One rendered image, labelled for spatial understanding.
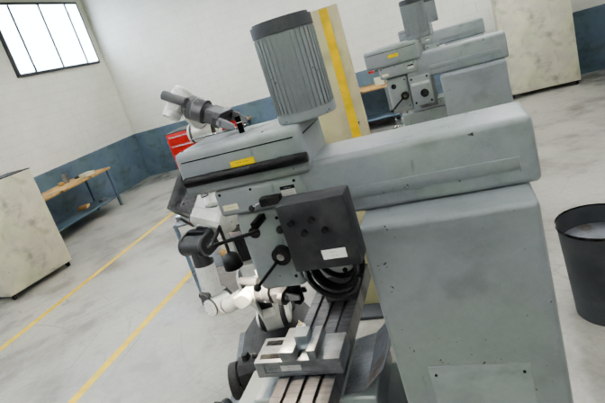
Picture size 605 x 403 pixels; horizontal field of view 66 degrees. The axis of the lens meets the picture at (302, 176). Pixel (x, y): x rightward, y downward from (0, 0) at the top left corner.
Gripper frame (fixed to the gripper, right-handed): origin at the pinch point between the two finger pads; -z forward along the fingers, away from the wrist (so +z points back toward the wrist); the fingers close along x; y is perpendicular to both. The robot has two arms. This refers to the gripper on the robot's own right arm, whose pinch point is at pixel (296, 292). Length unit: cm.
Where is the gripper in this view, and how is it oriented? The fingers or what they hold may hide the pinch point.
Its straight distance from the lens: 187.2
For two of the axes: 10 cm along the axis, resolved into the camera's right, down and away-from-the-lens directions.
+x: 5.0, -3.7, 7.8
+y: 2.9, 9.2, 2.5
